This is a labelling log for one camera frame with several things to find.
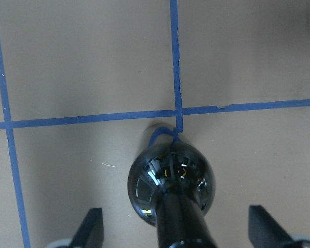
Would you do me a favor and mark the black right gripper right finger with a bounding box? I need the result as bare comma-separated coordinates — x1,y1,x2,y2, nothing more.
248,205,295,248

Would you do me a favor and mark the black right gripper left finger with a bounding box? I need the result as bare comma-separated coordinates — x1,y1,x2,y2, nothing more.
70,208,104,248

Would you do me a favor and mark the dark glass wine bottle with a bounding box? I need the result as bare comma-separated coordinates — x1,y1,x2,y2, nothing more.
127,123,216,247

